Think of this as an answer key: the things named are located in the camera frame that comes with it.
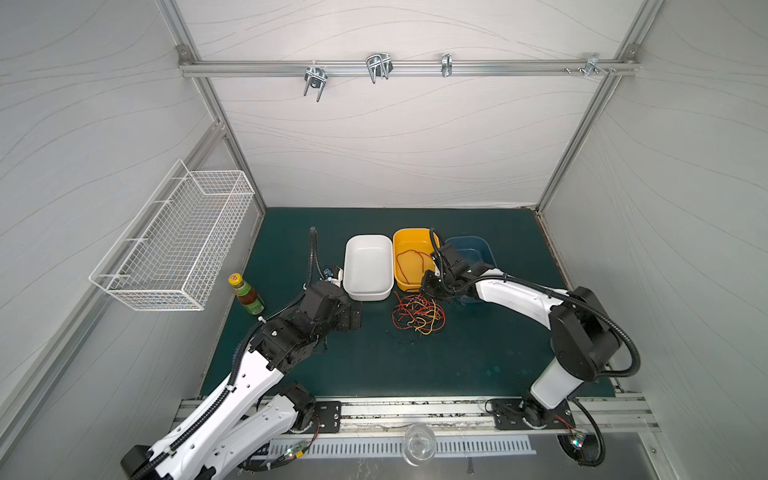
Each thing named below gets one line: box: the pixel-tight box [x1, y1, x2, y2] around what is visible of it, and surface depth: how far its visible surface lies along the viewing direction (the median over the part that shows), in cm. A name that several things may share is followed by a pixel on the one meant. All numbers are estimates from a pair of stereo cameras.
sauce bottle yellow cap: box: [228, 273, 265, 315], surface depth 84 cm
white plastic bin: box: [342, 234, 395, 301], surface depth 104 cm
